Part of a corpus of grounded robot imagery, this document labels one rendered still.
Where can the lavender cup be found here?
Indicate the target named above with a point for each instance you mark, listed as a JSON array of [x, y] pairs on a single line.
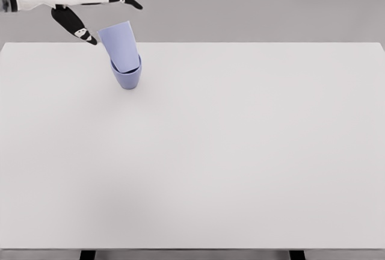
[[120, 46], [129, 79]]

